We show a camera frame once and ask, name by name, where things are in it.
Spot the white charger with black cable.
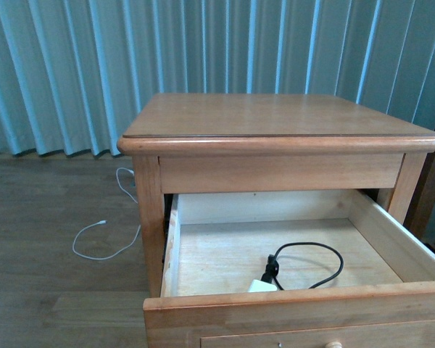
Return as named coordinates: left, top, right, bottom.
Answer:
left=247, top=241, right=344, bottom=293

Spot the wooden drawer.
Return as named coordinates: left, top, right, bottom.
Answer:
left=144, top=190, right=435, bottom=347

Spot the light wooden nightstand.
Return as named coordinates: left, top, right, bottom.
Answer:
left=117, top=92, right=435, bottom=298

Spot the pale blue pleated curtain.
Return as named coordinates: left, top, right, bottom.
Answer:
left=0, top=1, right=435, bottom=155

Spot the dark wooden side table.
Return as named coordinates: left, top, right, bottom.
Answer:
left=404, top=152, right=435, bottom=241

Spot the white charging cable on floor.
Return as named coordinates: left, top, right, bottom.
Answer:
left=71, top=167, right=142, bottom=261

